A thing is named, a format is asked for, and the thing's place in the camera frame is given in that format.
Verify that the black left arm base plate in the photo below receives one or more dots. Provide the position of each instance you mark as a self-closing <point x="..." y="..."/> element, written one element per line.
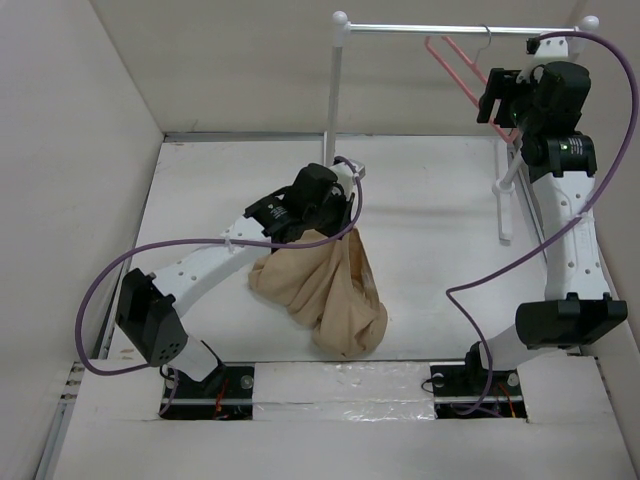
<point x="228" y="398"/>

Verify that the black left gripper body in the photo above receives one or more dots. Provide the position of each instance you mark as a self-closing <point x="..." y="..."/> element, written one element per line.
<point x="330" y="219"/>

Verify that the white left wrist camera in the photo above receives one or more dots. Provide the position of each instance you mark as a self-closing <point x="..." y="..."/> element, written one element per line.
<point x="347" y="171"/>

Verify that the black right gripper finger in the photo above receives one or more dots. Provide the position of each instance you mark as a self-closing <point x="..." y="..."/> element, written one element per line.
<point x="499" y="82"/>
<point x="489" y="110"/>

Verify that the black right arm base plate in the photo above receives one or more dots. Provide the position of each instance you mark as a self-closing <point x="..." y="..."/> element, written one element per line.
<point x="458" y="390"/>

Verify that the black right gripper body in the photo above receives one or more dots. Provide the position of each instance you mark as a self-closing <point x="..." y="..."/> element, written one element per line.
<point x="517" y="108"/>

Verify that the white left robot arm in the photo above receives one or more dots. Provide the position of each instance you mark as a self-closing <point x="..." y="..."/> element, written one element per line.
<point x="151" y="306"/>

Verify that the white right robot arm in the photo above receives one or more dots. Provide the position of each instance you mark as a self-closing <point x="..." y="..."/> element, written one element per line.
<point x="578" y="307"/>

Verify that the beige t shirt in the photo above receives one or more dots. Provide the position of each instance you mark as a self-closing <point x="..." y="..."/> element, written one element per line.
<point x="330" y="290"/>

